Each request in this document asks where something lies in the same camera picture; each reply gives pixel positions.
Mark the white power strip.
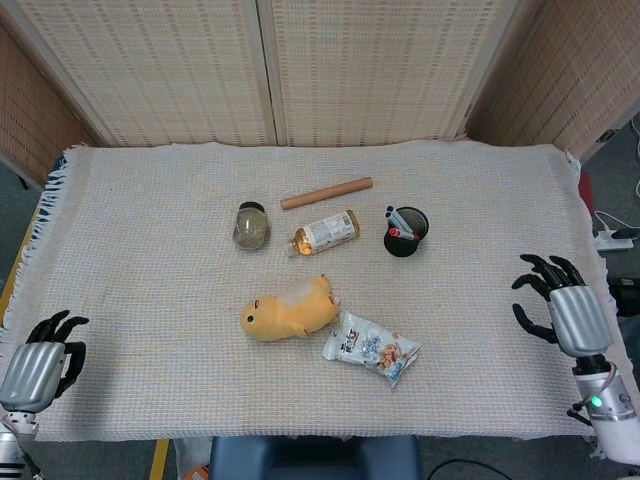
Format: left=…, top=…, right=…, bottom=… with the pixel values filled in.
left=594, top=227, right=637, bottom=251

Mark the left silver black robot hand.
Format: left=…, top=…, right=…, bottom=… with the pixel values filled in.
left=0, top=309, right=90, bottom=414

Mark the black mesh pen holder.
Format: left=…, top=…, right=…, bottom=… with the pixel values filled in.
left=383, top=204, right=431, bottom=259

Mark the white power cable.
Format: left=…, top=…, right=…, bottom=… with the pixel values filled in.
left=592, top=209, right=622, bottom=236

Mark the blue padded seat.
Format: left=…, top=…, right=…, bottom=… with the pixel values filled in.
left=208, top=434, right=424, bottom=480

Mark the glass jar with herbs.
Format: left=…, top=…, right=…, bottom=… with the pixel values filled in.
left=233, top=201, right=271, bottom=251

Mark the black floor cable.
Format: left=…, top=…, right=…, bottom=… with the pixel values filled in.
left=429, top=457, right=501, bottom=480

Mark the bamboo folding screen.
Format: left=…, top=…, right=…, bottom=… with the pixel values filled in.
left=0, top=0, right=640, bottom=186

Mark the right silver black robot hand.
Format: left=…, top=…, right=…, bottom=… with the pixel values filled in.
left=510, top=253, right=614, bottom=359

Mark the yellow plush toy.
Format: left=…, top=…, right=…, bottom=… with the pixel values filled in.
left=240, top=273, right=343, bottom=343

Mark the brown wooden rolling pin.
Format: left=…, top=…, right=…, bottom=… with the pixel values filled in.
left=280, top=176, right=374, bottom=212

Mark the black box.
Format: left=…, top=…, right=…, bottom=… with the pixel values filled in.
left=607, top=277, right=640, bottom=316

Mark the red table edge piece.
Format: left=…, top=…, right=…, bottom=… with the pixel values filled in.
left=578, top=169, right=596, bottom=221

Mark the white snack bag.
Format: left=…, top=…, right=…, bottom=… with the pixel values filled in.
left=321, top=309, right=423, bottom=390

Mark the white woven tablecloth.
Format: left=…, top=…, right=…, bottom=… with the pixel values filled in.
left=0, top=141, right=634, bottom=444

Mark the plastic tea bottle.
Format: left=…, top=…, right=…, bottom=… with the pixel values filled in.
left=284, top=209, right=361, bottom=259

